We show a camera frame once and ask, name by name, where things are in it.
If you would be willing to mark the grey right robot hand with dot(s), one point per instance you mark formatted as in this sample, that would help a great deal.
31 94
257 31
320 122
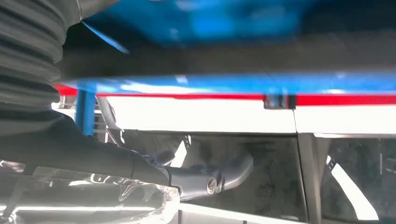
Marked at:
77 173

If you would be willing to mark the blue metal shelf rack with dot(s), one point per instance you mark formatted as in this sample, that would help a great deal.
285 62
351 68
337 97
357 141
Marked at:
216 84

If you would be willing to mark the white vehicle with red stripe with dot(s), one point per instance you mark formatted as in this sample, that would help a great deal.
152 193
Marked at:
201 117

